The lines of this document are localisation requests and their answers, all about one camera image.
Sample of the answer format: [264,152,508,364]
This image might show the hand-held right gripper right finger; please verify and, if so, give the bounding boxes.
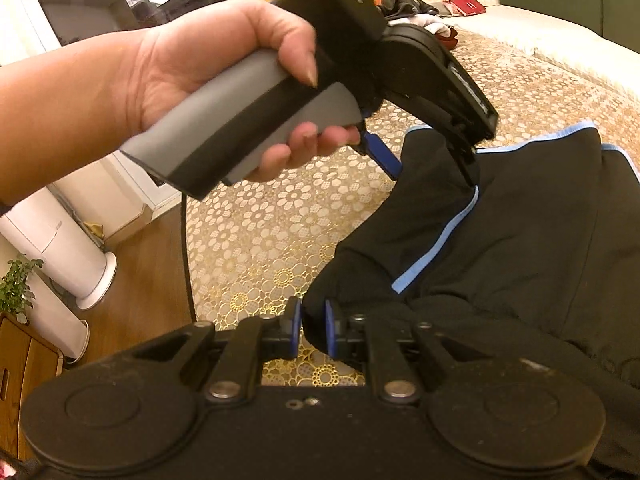
[325,300,489,406]

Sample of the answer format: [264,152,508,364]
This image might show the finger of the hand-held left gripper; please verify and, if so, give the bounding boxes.
[350,128,404,181]
[444,136,483,188]

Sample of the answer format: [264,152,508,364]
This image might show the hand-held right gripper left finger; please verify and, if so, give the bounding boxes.
[134,296,304,406]

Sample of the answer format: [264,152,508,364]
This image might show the black garment with blue trim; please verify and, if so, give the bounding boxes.
[302,120,640,480]

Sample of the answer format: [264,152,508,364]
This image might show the person's left forearm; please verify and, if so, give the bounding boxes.
[0,52,137,207]

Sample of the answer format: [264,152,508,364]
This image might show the person's left hand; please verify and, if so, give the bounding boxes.
[122,0,362,183]

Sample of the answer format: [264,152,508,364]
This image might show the dark striped garment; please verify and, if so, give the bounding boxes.
[381,0,437,19]

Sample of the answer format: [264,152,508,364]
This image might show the cream folded garment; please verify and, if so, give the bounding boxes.
[399,12,452,37]

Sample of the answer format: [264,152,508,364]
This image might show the maroon folded garment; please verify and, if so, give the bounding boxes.
[434,27,459,52]

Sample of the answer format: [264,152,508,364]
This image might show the gold floral lace tablecloth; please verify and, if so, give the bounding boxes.
[182,25,640,392]

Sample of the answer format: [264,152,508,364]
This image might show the red booklet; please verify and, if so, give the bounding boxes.
[444,0,489,17]

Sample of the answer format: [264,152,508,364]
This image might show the white cylindrical floor appliance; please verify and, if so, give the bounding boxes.
[25,280,92,362]

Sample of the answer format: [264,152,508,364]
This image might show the white tower appliance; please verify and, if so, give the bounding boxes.
[0,187,119,312]

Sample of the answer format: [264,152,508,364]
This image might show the wooden cabinet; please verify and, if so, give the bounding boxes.
[0,311,66,457]

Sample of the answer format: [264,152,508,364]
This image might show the green potted plant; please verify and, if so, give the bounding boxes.
[0,254,46,324]

